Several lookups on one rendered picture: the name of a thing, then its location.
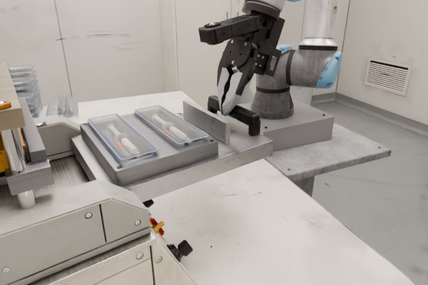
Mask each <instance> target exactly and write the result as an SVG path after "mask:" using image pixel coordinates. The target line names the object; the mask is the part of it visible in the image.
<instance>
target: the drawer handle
mask: <svg viewBox="0 0 428 285"><path fill-rule="evenodd" d="M208 111H210V112H212V113H217V111H220V106H219V101H218V97H217V96H216V95H212V96H209V97H208ZM228 116H230V117H231V118H234V119H236V120H238V121H240V122H242V123H244V124H246V125H248V134H250V135H251V136H254V135H257V134H260V115H259V114H258V113H255V112H253V111H251V110H249V109H246V108H243V107H241V106H239V105H235V107H234V109H233V110H232V111H231V112H230V113H229V114H228Z"/></svg>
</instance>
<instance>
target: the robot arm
mask: <svg viewBox="0 0 428 285"><path fill-rule="evenodd" d="M285 1H286V0H244V4H243V7H242V12H243V13H245V14H246V15H241V16H238V17H234V18H230V19H227V20H223V21H221V22H212V23H209V24H206V25H204V27H200V28H198V30H199V37H200V41H201V42H203V43H207V44H208V45H217V44H220V43H223V42H224V41H226V40H228V39H230V40H229V41H228V42H227V45H226V47H225V50H224V52H223V53H222V58H221V59H220V63H219V65H218V71H217V87H218V101H219V106H220V113H221V115H223V116H227V115H228V114H229V113H230V112H231V111H232V110H233V109H234V107H235V105H237V104H246V103H251V102H252V104H251V111H253V112H255V113H258V114H259V115H260V118H263V119H270V120H277V119H284V118H288V117H290V116H292V115H293V114H294V105H293V102H292V98H291V94H290V86H297V87H310V88H316V89H318V88H331V87H332V86H333V84H334V82H335V81H336V78H337V75H338V72H339V68H340V65H341V59H342V52H340V51H338V45H337V43H336V42H335V41H334V30H335V24H336V14H337V9H338V0H308V10H307V17H306V29H305V36H304V40H303V41H301V42H300V43H299V49H298V50H293V47H292V45H277V44H278V41H279V38H280V35H281V33H282V29H283V25H284V23H285V20H284V19H282V18H280V13H281V12H282V10H283V7H284V4H285ZM287 1H290V2H298V1H301V0H287ZM233 67H236V68H237V70H236V69H233ZM238 70H239V71H238ZM254 73H255V74H256V92H255V95H254V93H253V92H252V90H251V89H250V84H251V80H252V77H253V75H254Z"/></svg>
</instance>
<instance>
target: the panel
mask: <svg viewBox="0 0 428 285"><path fill-rule="evenodd" d="M162 226H164V222H163V221H161V222H160V223H158V224H157V225H156V226H155V225H153V224H152V223H151V221H150V228H151V231H152V232H153V234H154V235H155V236H156V238H157V240H158V241H159V242H160V243H161V244H162V245H163V247H164V248H165V249H166V251H167V252H168V253H169V254H170V255H171V256H172V257H173V259H174V260H175V261H176V262H177V264H179V266H180V267H181V268H182V270H183V271H184V272H185V273H186V274H187V275H188V277H189V278H190V279H191V280H192V282H193V283H194V284H195V285H197V283H196V282H195V280H194V279H193V278H192V276H191V275H190V274H189V272H188V271H187V269H186V268H185V267H184V266H183V264H182V263H181V260H180V259H179V258H178V257H177V255H176V254H175V253H174V251H173V250H172V249H171V248H170V246H169V244H167V243H166V241H165V239H164V237H163V236H162V235H161V234H160V233H159V230H158V229H160V228H161V227H162Z"/></svg>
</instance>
